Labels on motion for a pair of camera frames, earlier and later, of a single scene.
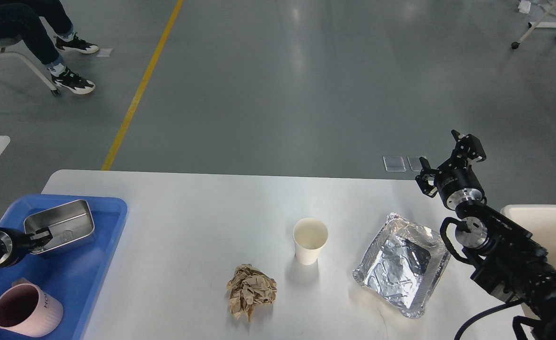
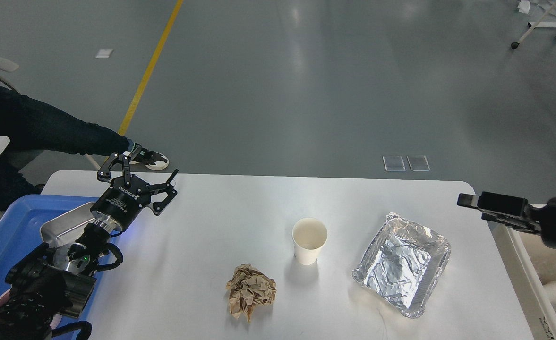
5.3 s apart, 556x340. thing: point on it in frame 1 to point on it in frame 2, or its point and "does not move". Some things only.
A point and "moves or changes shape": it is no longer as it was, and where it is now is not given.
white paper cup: [310, 236] does not move
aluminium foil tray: [404, 265] does not move
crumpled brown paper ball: [249, 287] does not move
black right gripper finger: [427, 174] to [496, 202]
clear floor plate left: [394, 164] does not move
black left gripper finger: [38, 245] to [158, 207]
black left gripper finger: [42, 234] to [104, 174]
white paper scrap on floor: [104, 52] does not move
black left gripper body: [11, 246] to [121, 203]
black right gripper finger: [467, 147] to [518, 222]
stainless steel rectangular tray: [65, 223] moves or changes shape
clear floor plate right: [414, 163] does not move
